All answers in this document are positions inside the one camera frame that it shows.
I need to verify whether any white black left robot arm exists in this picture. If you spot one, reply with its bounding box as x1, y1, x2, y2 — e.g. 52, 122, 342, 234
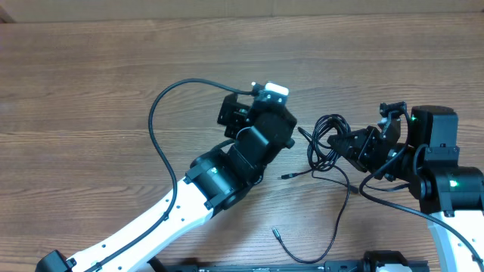
35, 91, 296, 272

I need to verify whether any thin black USB cable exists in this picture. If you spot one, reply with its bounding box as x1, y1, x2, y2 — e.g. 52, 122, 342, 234
271, 164, 352, 264

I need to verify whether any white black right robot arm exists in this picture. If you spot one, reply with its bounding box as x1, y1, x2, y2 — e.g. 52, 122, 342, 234
327, 102, 483, 271

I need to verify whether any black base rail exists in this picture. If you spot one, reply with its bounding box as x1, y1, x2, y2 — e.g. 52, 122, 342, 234
139, 250, 430, 272

